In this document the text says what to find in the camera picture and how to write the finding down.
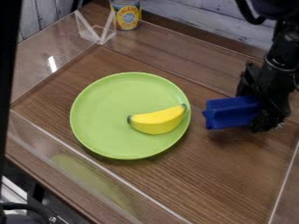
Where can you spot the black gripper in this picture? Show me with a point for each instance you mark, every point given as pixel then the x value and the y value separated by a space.
pixel 272 86

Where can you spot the blue block object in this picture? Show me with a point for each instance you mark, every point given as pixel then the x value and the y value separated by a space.
pixel 230 112

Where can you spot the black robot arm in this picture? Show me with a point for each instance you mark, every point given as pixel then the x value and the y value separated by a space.
pixel 282 56

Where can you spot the green round plate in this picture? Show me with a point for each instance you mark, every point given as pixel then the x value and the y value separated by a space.
pixel 108 102

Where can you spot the yellow toy banana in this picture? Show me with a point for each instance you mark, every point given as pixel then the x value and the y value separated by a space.
pixel 158 122

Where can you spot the yellow labelled tin can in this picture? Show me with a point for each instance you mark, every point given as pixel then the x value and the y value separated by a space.
pixel 129 13

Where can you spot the clear acrylic corner bracket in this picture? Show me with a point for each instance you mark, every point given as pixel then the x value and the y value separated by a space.
pixel 95 33

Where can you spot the clear acrylic front wall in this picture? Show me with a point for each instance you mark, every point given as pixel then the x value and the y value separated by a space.
pixel 93 190

